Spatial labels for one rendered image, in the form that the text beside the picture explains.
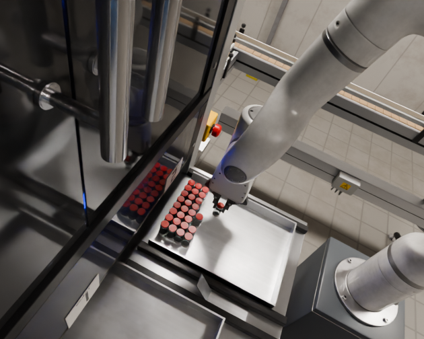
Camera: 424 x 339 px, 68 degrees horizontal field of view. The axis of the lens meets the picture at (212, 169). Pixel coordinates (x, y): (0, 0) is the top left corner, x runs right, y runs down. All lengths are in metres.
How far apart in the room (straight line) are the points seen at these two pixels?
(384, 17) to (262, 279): 0.63
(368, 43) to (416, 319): 2.02
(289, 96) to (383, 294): 0.57
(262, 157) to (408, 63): 2.74
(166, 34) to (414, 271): 0.73
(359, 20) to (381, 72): 2.76
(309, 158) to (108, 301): 1.33
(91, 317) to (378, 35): 0.73
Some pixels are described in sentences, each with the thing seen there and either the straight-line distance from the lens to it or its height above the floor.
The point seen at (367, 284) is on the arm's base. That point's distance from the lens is 0.94.
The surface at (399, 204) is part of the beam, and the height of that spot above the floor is 0.51.
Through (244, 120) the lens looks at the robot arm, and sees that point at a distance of 0.63.
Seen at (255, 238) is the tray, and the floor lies 0.88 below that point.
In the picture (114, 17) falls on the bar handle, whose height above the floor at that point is 1.55.
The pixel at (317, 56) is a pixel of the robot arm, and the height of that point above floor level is 1.42.
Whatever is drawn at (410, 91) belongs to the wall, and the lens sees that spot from 3.35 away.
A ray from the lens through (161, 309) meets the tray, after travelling 0.78.
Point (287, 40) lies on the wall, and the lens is 3.25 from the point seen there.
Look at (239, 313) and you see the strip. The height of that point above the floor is 0.88.
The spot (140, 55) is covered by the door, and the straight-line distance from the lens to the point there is 0.38.
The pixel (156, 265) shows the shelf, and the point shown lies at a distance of 0.81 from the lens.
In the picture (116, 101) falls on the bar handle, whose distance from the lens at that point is 0.21.
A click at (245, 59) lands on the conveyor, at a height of 0.91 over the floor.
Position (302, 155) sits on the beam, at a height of 0.53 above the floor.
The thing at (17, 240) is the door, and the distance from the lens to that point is 0.35.
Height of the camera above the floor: 1.63
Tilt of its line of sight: 48 degrees down
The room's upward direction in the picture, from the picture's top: 21 degrees clockwise
